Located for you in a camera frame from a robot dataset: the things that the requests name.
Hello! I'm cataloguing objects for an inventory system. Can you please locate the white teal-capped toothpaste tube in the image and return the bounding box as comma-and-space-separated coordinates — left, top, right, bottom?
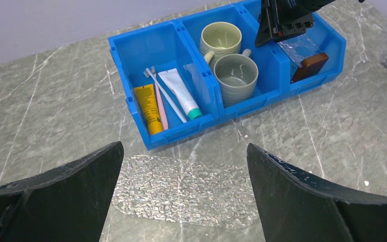
158, 68, 203, 120

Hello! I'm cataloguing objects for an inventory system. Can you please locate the blue middle storage bin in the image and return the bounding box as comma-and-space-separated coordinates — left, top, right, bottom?
176, 4, 288, 123

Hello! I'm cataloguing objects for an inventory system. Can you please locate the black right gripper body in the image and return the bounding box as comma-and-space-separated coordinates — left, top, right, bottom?
271, 0, 333, 37

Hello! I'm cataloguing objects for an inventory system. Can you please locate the blue left storage bin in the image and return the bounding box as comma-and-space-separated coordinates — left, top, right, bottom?
108, 21, 219, 150

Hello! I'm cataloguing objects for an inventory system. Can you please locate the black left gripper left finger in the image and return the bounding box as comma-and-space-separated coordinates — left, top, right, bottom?
0, 141, 124, 241

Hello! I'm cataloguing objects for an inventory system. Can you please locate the blue right storage bin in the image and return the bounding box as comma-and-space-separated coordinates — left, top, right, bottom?
238, 1, 346, 98

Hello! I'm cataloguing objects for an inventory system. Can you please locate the blue storage bin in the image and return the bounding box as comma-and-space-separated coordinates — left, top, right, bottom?
176, 4, 288, 123
238, 1, 346, 98
108, 21, 219, 150

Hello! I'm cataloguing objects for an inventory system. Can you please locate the light blue toothbrush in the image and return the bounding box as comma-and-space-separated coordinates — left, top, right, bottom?
145, 68, 187, 123

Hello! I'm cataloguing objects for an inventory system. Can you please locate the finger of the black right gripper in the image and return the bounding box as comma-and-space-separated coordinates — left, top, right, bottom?
255, 0, 273, 47

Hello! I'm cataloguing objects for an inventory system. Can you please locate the cream ceramic mug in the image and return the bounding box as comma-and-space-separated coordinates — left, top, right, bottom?
200, 22, 242, 69

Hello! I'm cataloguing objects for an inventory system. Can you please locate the yellow toothpaste tube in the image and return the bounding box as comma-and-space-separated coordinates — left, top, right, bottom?
134, 84, 163, 135

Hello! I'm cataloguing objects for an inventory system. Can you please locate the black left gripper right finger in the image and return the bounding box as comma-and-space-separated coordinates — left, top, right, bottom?
246, 144, 387, 241

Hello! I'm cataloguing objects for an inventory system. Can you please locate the grey ceramic mug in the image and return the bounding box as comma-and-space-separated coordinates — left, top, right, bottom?
213, 49, 259, 107

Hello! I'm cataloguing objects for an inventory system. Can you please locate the pink toothbrush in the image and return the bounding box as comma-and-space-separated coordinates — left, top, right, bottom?
155, 81, 169, 130

